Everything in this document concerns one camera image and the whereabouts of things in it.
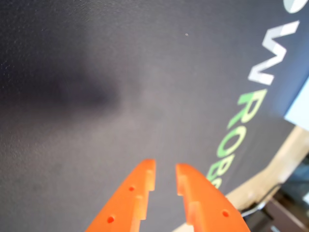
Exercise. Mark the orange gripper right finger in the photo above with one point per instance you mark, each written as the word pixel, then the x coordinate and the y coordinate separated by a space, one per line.
pixel 207 205

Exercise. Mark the dark brown box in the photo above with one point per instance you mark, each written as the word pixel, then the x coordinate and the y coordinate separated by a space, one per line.
pixel 289 217

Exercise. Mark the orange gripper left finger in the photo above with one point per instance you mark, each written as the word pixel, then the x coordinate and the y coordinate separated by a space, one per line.
pixel 120 205

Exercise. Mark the dark mat with WOWROBO print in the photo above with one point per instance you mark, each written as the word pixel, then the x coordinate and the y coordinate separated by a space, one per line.
pixel 72 145

